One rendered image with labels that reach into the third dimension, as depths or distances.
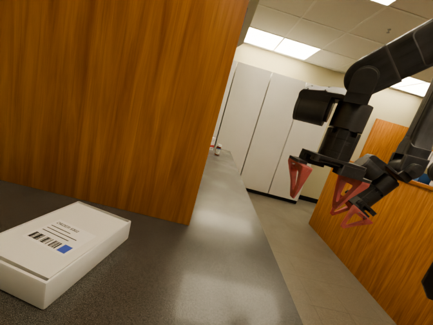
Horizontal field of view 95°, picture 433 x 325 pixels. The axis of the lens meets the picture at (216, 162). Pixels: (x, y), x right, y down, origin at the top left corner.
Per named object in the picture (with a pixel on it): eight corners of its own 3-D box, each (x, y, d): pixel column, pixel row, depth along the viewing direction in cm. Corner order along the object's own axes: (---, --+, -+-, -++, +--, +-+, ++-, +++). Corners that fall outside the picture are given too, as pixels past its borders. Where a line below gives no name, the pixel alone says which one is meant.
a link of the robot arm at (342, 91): (384, 68, 28) (386, 61, 34) (301, 60, 34) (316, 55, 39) (350, 142, 35) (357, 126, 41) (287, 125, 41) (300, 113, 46)
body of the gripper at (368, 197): (356, 202, 60) (377, 186, 58) (342, 192, 69) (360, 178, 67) (372, 218, 59) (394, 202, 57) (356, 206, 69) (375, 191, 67)
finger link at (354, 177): (305, 195, 45) (321, 156, 42) (333, 203, 45) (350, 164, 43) (321, 210, 38) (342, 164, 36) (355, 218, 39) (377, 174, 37)
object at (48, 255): (-36, 273, 25) (-36, 246, 24) (76, 218, 40) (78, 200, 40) (43, 311, 23) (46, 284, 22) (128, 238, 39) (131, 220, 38)
